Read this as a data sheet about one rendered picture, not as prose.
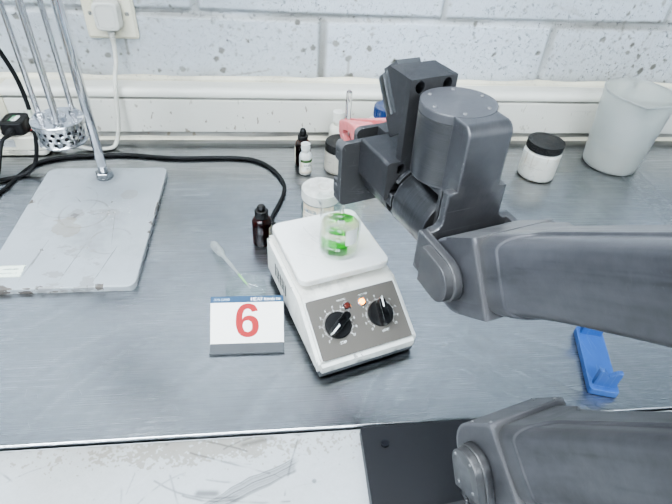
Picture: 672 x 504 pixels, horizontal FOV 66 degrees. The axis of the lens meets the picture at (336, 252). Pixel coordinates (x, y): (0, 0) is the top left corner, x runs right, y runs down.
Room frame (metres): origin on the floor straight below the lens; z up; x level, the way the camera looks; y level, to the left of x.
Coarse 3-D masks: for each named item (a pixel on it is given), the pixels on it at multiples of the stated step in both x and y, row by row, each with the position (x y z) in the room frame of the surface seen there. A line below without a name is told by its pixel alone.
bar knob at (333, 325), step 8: (336, 312) 0.41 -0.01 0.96; (344, 312) 0.41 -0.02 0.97; (328, 320) 0.40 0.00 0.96; (336, 320) 0.41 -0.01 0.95; (344, 320) 0.40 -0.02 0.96; (328, 328) 0.39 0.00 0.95; (336, 328) 0.39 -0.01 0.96; (344, 328) 0.40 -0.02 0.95; (336, 336) 0.39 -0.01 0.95; (344, 336) 0.39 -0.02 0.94
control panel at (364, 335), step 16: (368, 288) 0.45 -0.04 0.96; (384, 288) 0.46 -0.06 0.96; (320, 304) 0.42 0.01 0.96; (336, 304) 0.43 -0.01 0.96; (352, 304) 0.43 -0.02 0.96; (368, 304) 0.43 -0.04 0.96; (400, 304) 0.44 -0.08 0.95; (320, 320) 0.40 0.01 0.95; (352, 320) 0.41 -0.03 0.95; (368, 320) 0.42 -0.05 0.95; (400, 320) 0.42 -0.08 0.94; (320, 336) 0.39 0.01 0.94; (352, 336) 0.40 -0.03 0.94; (368, 336) 0.40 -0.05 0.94; (384, 336) 0.40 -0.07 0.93; (400, 336) 0.41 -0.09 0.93; (320, 352) 0.37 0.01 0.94; (336, 352) 0.37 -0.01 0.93; (352, 352) 0.38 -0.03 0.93
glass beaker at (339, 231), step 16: (320, 192) 0.51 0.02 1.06; (320, 208) 0.49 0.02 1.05; (336, 208) 0.52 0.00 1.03; (352, 208) 0.52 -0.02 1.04; (320, 224) 0.49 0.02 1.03; (336, 224) 0.47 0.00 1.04; (352, 224) 0.48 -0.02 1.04; (320, 240) 0.49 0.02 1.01; (336, 240) 0.47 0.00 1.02; (352, 240) 0.48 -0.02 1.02; (336, 256) 0.47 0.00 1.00; (352, 256) 0.48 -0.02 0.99
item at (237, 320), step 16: (224, 304) 0.43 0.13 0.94; (240, 304) 0.44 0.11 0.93; (256, 304) 0.44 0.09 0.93; (272, 304) 0.44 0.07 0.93; (224, 320) 0.42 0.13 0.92; (240, 320) 0.42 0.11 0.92; (256, 320) 0.42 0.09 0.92; (272, 320) 0.43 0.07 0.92; (224, 336) 0.41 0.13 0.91; (240, 336) 0.41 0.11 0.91; (256, 336) 0.41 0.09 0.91; (272, 336) 0.41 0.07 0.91
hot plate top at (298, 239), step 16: (288, 224) 0.54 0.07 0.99; (304, 224) 0.54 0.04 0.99; (288, 240) 0.50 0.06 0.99; (304, 240) 0.51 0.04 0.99; (368, 240) 0.52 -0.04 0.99; (288, 256) 0.47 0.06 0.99; (304, 256) 0.48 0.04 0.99; (320, 256) 0.48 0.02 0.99; (368, 256) 0.48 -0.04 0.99; (384, 256) 0.49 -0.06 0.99; (304, 272) 0.45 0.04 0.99; (320, 272) 0.45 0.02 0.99; (336, 272) 0.45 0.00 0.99; (352, 272) 0.46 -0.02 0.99
